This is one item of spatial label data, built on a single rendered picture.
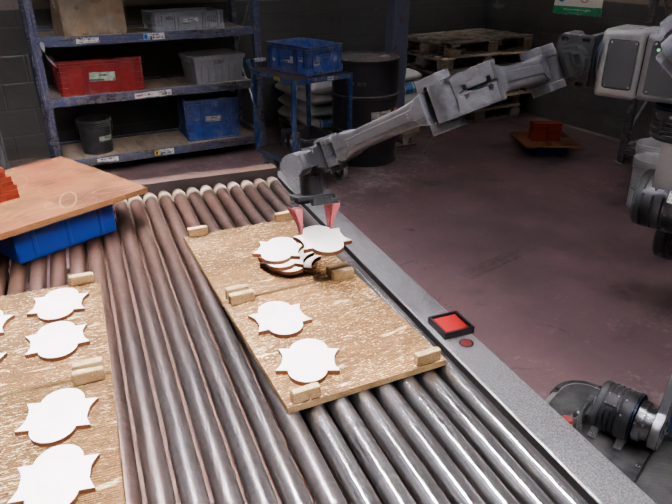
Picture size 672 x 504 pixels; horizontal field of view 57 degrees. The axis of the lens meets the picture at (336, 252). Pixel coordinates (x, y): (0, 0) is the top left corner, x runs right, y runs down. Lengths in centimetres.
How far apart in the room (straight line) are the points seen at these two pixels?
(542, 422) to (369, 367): 34
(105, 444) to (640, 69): 136
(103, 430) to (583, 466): 82
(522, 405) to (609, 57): 84
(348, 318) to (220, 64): 450
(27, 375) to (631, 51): 147
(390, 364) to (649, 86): 86
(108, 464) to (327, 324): 55
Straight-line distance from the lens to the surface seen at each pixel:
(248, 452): 111
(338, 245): 148
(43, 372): 137
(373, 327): 138
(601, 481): 115
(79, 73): 544
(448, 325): 142
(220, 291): 154
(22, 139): 618
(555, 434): 120
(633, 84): 162
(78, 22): 546
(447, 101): 118
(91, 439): 118
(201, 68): 566
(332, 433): 113
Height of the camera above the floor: 169
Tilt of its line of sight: 26 degrees down
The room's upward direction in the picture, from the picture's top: straight up
